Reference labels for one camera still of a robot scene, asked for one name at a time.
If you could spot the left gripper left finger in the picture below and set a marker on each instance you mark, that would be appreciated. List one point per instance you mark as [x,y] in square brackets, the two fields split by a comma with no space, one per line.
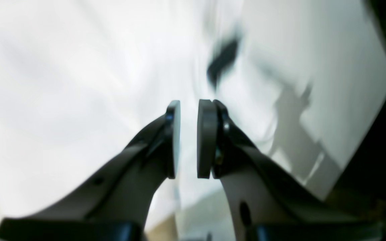
[113,203]

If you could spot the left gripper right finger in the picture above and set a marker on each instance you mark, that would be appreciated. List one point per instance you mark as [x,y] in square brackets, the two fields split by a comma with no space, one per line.
[266,203]

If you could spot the white printed t-shirt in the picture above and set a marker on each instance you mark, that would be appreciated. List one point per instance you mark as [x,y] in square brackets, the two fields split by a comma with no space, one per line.
[79,78]

